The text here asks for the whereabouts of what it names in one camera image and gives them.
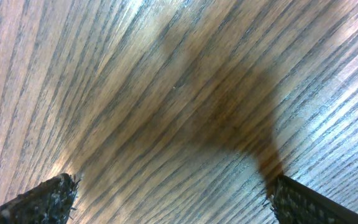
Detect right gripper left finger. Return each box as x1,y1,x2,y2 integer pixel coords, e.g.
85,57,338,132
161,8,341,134
0,173,80,224

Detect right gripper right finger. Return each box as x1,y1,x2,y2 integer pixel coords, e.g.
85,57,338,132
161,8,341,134
269,175,358,224

